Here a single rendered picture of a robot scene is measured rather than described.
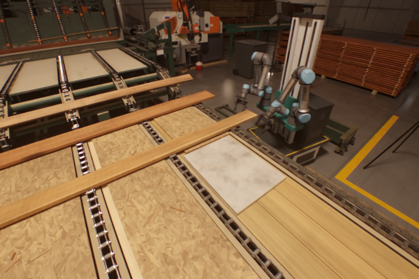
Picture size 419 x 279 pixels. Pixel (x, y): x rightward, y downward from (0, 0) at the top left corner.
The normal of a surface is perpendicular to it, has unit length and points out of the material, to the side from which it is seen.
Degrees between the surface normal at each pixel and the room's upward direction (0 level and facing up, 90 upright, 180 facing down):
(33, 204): 0
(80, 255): 0
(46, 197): 0
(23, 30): 46
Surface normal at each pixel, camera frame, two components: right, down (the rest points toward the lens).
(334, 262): 0.00, -0.85
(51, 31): 0.43, -0.28
